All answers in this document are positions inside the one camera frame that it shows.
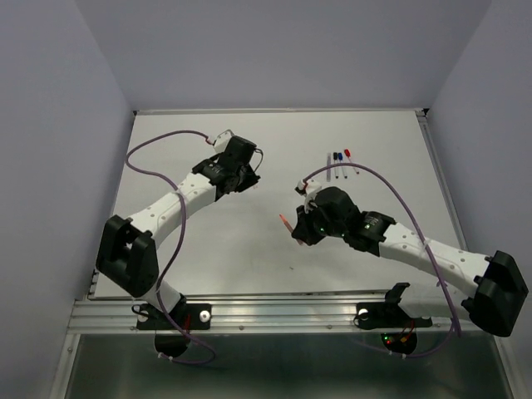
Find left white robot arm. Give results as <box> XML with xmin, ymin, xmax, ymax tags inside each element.
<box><xmin>96</xmin><ymin>131</ymin><xmax>260</xmax><ymax>328</ymax></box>

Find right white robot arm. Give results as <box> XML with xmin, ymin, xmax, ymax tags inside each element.
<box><xmin>291</xmin><ymin>182</ymin><xmax>529</xmax><ymax>337</ymax></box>

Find aluminium frame rail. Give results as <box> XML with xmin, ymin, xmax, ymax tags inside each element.
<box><xmin>66</xmin><ymin>293</ymin><xmax>458</xmax><ymax>335</ymax></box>

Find blue marker pen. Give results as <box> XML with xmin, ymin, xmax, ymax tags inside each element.
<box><xmin>336</xmin><ymin>152</ymin><xmax>347</xmax><ymax>180</ymax></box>

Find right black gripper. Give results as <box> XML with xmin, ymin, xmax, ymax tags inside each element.
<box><xmin>292</xmin><ymin>199</ymin><xmax>347</xmax><ymax>245</ymax></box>

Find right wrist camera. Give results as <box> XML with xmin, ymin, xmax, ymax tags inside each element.
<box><xmin>295</xmin><ymin>179</ymin><xmax>323</xmax><ymax>213</ymax></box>

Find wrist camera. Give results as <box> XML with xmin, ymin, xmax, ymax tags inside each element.
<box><xmin>295</xmin><ymin>179</ymin><xmax>323</xmax><ymax>213</ymax></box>
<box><xmin>205</xmin><ymin>130</ymin><xmax>234</xmax><ymax>154</ymax></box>

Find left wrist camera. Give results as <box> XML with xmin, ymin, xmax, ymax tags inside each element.
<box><xmin>205</xmin><ymin>130</ymin><xmax>234</xmax><ymax>154</ymax></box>

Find red marker pen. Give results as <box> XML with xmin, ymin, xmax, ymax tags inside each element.
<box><xmin>343</xmin><ymin>151</ymin><xmax>360</xmax><ymax>175</ymax></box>

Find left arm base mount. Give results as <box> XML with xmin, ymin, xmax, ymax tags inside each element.
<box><xmin>131</xmin><ymin>298</ymin><xmax>212</xmax><ymax>331</ymax></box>

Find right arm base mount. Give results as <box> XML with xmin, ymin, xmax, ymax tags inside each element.
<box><xmin>353</xmin><ymin>283</ymin><xmax>433</xmax><ymax>330</ymax></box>

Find orange highlighter pen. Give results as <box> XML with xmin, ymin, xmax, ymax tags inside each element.
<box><xmin>279</xmin><ymin>214</ymin><xmax>304</xmax><ymax>245</ymax></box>

